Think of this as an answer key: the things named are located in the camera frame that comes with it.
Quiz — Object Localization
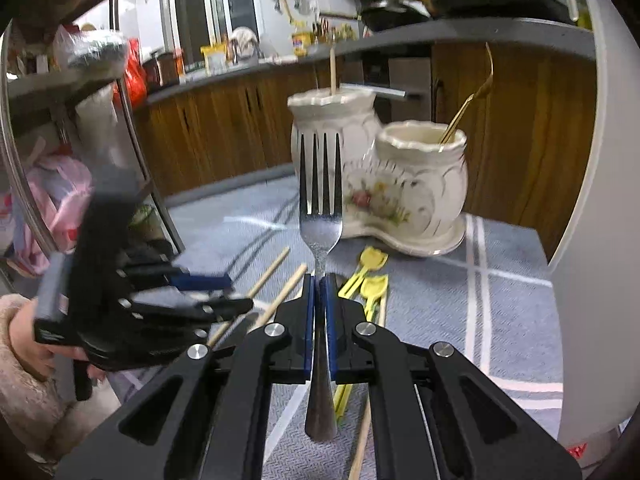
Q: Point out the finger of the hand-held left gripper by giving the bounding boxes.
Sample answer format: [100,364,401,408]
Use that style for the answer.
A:
[120,244,234,292]
[120,291,255,342]

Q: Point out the pink plastic bag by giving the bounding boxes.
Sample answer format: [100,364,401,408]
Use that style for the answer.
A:
[10,155,96,277]

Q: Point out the yellow oil bottle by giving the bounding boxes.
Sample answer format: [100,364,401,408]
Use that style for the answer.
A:
[291,30,314,59]

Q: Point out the wooden kitchen cabinets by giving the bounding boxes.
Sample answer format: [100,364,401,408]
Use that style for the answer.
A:
[135,42,598,261]

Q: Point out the person's left forearm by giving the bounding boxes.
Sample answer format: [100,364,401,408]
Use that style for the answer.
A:
[0,292,121,466]

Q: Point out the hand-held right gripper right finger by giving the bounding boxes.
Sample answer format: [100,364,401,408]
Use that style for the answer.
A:
[320,273,583,480]

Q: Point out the yellow snack packet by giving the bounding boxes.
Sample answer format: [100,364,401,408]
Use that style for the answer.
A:
[200,44,229,72]

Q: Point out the kitchen window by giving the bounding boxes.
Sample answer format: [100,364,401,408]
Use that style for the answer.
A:
[160,0,261,61]

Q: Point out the metal shelf rack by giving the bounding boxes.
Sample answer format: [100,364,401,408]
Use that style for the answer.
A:
[0,0,186,281]

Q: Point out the white appliance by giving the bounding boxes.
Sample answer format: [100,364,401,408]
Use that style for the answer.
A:
[547,0,640,461]

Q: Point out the grey kitchen counter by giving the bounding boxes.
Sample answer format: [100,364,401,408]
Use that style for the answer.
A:
[145,17,598,106]

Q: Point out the clear bag with dark contents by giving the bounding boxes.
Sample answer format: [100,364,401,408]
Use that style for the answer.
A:
[52,25,131,82]

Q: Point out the silver metal fork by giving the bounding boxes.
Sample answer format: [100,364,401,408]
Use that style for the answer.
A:
[298,131,344,443]

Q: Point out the cream ceramic utensil holder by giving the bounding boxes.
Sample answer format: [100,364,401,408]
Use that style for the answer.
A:
[287,87,468,258]

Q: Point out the dark cooking pot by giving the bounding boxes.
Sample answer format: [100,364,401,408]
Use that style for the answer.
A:
[142,50,182,89]

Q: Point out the black wok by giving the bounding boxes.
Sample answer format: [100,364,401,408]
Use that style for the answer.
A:
[319,2,433,32]

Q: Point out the built-in oven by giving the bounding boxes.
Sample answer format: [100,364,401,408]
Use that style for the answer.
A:
[340,57,434,126]

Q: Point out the yellow plastic spoon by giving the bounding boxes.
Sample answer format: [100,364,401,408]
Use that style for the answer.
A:
[333,274,390,417]
[338,246,390,297]

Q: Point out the gold metal spoon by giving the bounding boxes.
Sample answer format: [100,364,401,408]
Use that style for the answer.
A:
[439,42,496,144]

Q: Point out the red plastic bag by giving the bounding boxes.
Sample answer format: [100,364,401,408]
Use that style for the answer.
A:
[117,37,149,109]

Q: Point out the crumpled white cloth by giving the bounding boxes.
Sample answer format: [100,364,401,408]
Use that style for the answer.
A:
[229,27,259,59]

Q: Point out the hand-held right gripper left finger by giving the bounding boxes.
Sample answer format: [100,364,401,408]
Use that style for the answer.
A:
[52,275,316,480]

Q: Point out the person's left hand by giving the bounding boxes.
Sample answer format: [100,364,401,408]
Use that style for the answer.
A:
[9,294,108,382]

